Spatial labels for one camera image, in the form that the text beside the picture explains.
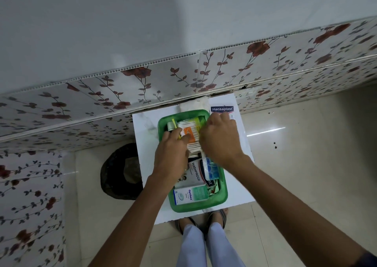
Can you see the person's right leg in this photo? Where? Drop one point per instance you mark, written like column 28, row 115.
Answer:
column 223, row 246

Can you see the white tissue pack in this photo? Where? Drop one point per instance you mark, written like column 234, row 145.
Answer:
column 193, row 103

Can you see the white and red plaster box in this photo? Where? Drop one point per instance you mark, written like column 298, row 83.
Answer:
column 193, row 172

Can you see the person's left forearm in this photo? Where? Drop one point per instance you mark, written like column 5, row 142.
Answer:
column 132, row 225

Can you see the person's right sandal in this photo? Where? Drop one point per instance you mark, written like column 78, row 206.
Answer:
column 219, row 216

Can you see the green plastic basket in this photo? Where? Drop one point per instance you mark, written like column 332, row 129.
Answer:
column 219, row 194

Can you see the person's left sandal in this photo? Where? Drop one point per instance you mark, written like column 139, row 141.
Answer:
column 182, row 223

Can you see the person's left leg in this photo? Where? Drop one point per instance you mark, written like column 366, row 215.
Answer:
column 191, row 247

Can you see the cotton swab pack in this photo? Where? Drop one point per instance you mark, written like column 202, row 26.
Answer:
column 190, row 131

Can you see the white and green medicine box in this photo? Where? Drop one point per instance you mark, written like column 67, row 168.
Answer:
column 191, row 195

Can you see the person's left thumb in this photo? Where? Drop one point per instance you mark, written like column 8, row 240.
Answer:
column 186, row 140

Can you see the person's right forearm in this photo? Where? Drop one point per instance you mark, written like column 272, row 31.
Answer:
column 294, row 216

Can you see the person's right hand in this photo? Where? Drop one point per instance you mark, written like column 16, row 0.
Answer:
column 219, row 143

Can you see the person's sandal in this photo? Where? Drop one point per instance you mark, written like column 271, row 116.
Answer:
column 182, row 223
column 219, row 216

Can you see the blue transparent packet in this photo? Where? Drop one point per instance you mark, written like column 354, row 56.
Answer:
column 212, row 169

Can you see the person's right fingers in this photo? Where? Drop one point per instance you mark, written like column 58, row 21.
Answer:
column 221, row 119

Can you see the yellow strip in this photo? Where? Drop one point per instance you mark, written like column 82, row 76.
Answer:
column 175, row 125

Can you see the black round mat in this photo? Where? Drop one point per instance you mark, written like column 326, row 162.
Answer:
column 117, row 172

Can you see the person's leg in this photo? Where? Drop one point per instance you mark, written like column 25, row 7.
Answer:
column 191, row 247
column 223, row 246

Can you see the yellow green box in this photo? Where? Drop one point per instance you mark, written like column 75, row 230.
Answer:
column 199, row 122

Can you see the small white bottle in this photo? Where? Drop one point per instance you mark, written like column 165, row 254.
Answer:
column 170, row 126

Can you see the person's left hand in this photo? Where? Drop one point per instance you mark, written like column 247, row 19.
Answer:
column 170, row 158

